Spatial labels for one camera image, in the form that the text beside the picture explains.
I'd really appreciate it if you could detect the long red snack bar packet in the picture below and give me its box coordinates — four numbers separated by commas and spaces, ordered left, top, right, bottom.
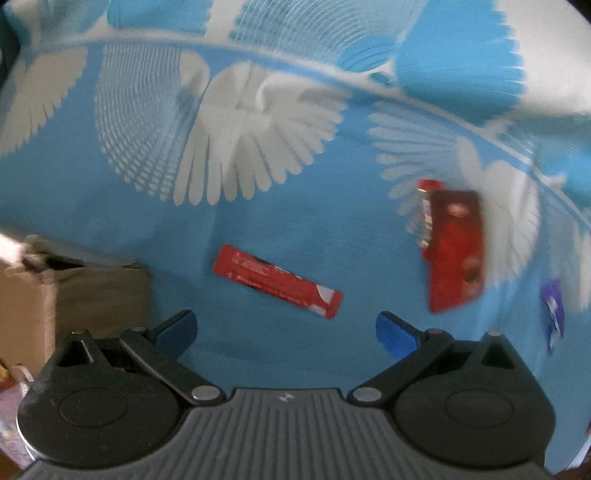
213, 243, 345, 320

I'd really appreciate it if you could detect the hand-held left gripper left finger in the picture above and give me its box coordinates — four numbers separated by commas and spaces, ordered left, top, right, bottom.
51, 309, 226, 408

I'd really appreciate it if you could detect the brown cardboard box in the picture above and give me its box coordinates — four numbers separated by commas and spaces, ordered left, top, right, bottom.
0, 234, 153, 385

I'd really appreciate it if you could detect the blue and white printed bedsheet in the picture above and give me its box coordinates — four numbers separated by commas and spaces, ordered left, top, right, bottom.
0, 0, 591, 467

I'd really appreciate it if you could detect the pink printed snack packet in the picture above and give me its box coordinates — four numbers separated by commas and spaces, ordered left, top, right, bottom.
0, 364, 34, 468

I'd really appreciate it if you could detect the purple snack packet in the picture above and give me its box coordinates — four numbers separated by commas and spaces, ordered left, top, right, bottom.
539, 278, 567, 354

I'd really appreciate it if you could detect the red snack box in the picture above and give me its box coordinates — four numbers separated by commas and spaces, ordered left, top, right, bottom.
421, 189, 486, 315

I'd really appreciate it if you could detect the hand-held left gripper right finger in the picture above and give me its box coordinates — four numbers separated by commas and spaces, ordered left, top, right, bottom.
346, 311, 523, 408

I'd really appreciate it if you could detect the small red striped snack packet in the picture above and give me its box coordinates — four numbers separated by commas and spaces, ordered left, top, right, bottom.
412, 178, 445, 250

